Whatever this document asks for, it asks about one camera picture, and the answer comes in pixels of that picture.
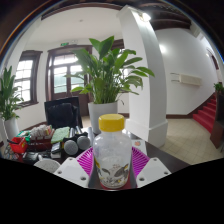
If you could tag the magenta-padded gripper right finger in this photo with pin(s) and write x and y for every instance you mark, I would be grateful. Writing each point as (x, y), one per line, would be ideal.
(152, 171)

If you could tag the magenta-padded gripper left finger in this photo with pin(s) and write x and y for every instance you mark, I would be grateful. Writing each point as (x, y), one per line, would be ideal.
(71, 170)

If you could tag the clear bottle with yellow cap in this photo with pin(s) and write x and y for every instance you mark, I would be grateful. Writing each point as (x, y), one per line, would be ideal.
(112, 153)

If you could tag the grey headed microphone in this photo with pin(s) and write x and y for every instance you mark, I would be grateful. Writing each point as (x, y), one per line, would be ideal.
(71, 147)
(83, 142)

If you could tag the flat round red coaster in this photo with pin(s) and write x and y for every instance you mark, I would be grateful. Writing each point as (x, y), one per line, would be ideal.
(130, 187)

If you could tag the printed paper sheets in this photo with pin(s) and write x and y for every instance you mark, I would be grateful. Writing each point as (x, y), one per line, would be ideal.
(138, 145)

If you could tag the green folded cloth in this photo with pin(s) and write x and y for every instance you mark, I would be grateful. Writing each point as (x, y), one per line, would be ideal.
(60, 134)

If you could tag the dark box of packets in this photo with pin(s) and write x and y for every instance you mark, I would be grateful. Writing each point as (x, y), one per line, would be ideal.
(41, 143)

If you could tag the black office chair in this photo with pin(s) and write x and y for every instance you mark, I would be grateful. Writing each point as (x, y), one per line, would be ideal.
(61, 115)

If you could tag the red plastic basket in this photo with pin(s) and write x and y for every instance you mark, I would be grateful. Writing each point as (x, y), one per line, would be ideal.
(19, 145)

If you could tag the green plant in white pot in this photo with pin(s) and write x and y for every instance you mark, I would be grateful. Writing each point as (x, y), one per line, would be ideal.
(11, 128)
(103, 113)

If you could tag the red carpeted staircase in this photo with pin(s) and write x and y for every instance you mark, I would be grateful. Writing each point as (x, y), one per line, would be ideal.
(206, 115)

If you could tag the brown glazed double door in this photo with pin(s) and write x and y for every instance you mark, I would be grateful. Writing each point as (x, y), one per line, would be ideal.
(61, 75)

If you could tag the brown framed window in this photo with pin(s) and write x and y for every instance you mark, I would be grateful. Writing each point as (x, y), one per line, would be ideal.
(118, 43)
(26, 80)

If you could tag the green exit sign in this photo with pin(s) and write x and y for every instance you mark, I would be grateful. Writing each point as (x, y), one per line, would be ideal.
(64, 44)

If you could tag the white wall radiator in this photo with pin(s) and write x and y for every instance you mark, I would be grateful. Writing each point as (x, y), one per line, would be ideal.
(188, 80)

